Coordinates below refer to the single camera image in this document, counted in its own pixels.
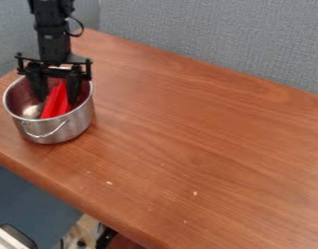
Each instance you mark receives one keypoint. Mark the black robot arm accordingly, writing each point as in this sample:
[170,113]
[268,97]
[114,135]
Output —
[54,13]

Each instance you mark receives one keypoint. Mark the black chair frame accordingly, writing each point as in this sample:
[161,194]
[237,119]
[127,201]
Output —
[15,233]

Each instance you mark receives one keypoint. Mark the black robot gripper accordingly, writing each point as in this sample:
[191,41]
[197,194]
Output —
[55,62]

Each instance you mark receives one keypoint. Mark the red plastic block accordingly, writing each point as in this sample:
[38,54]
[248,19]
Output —
[56,105]

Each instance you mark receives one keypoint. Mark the metal pot with handle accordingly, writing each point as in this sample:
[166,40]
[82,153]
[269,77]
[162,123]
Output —
[54,130]

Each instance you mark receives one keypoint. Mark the beige object under table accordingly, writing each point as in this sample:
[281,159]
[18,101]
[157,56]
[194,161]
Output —
[86,235]

